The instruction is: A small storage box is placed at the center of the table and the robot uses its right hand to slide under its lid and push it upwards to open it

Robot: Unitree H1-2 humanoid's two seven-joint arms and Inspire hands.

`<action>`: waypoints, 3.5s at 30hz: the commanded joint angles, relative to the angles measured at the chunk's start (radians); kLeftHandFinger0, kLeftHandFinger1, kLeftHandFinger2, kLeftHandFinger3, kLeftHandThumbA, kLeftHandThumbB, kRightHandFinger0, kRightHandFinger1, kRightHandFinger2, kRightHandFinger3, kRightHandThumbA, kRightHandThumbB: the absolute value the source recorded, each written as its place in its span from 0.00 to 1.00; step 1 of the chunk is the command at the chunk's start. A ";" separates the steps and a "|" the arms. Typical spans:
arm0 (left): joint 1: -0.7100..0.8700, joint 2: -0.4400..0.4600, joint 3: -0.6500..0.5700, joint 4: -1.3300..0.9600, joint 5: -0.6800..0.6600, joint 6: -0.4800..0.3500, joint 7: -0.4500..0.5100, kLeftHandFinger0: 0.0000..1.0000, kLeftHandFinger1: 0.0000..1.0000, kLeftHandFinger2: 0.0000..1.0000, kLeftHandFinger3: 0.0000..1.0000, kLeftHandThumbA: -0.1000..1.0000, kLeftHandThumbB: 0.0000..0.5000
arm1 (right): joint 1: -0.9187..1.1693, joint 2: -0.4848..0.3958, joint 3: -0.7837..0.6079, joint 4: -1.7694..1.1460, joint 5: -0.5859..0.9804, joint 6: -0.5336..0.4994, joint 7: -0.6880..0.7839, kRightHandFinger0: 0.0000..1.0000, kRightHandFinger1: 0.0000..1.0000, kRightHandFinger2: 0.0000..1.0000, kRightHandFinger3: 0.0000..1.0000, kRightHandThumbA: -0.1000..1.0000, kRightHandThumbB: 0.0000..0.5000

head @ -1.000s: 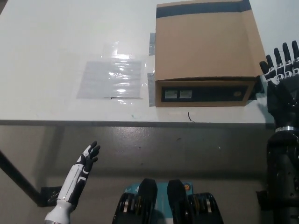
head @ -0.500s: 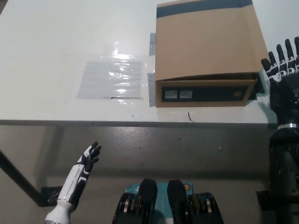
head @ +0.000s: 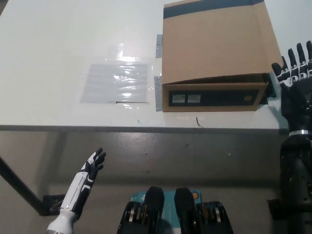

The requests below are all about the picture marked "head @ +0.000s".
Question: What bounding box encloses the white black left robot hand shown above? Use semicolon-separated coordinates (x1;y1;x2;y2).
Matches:
47;147;107;232

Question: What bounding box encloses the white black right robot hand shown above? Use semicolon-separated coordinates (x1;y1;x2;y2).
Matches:
271;40;312;135

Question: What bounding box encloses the brown cardboard storage box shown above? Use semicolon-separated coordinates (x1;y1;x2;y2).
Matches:
161;0;282;113

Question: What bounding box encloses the black floor tape patch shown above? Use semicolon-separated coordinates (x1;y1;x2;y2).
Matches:
267;198;283;221
42;195;65;216

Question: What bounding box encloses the black diagonal table leg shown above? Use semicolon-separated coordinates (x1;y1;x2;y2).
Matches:
0;155;53;216

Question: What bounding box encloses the transparent plastic film sheet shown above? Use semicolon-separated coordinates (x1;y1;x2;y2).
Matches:
79;62;154;104

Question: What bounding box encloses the short grey tape strip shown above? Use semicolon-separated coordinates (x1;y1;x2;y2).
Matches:
155;34;164;58

